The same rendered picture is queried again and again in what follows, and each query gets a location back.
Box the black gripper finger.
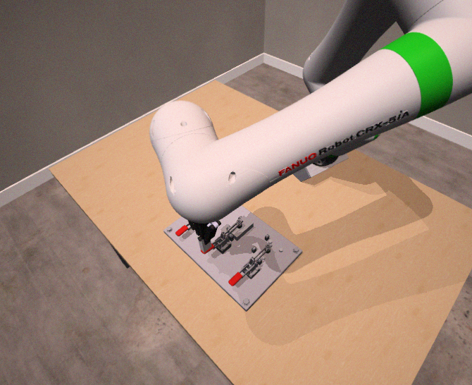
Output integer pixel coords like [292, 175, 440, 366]
[188, 221, 202, 250]
[197, 220, 221, 252]

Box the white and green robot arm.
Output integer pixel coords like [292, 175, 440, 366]
[149, 0, 472, 224]

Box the toggle clamp with red handle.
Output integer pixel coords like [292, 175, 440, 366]
[228, 243, 272, 286]
[201, 219, 243, 254]
[175, 223, 191, 236]

